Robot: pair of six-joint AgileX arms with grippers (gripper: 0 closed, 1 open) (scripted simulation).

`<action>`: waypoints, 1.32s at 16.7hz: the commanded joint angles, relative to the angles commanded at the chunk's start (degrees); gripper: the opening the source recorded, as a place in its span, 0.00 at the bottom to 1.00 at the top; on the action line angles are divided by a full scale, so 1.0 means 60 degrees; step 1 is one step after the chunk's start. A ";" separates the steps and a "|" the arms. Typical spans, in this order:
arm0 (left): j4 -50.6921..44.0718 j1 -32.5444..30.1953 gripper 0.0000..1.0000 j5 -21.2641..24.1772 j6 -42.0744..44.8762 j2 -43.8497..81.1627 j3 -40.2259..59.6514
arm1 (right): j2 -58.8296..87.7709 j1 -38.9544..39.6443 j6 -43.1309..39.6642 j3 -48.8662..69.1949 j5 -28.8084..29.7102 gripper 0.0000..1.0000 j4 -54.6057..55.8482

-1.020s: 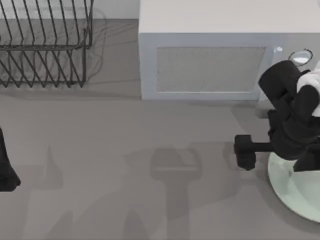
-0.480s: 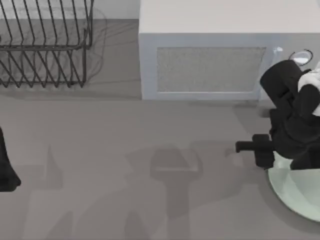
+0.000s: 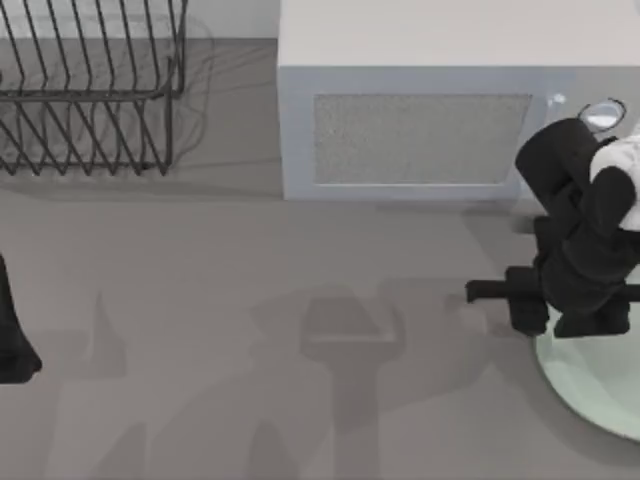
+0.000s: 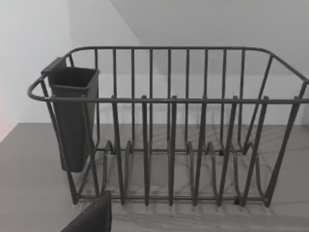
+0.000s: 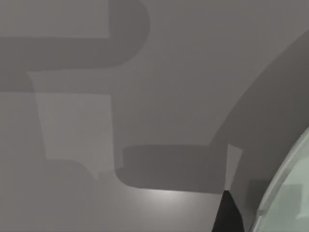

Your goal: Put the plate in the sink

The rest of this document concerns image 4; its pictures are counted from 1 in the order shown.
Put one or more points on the dark grey cutlery holder cup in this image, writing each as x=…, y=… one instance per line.
x=72, y=120

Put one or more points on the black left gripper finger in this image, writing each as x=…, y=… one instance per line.
x=96, y=215

